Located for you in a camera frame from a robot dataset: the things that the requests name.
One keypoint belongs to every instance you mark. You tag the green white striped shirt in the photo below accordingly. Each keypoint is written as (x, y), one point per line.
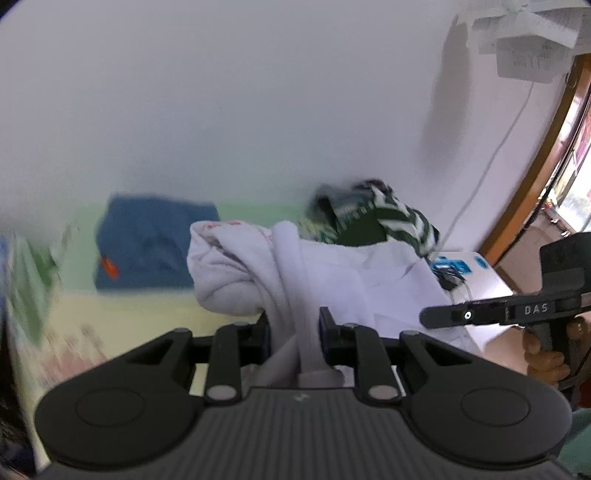
(397, 221)

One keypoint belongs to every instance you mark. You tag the blue folded garment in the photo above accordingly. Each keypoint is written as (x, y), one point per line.
(147, 240)

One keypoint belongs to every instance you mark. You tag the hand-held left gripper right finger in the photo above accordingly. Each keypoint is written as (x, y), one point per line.
(324, 337)

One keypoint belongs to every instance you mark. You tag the white box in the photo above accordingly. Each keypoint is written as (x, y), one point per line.
(485, 281)

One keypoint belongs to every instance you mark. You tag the person's right hand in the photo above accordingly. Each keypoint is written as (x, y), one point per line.
(547, 369)

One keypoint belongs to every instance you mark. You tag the pastel printed bed sheet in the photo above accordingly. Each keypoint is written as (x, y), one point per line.
(138, 314)

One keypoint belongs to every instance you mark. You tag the wooden door frame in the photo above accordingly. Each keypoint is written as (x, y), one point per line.
(531, 175)

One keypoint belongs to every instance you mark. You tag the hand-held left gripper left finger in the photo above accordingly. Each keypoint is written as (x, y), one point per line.
(264, 337)

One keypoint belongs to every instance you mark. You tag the teal cloth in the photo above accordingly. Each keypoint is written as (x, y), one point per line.
(582, 438)

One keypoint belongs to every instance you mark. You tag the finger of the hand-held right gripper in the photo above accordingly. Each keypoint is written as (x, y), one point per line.
(443, 317)

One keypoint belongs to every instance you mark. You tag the white hanging papers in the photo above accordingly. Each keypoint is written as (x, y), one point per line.
(521, 37)

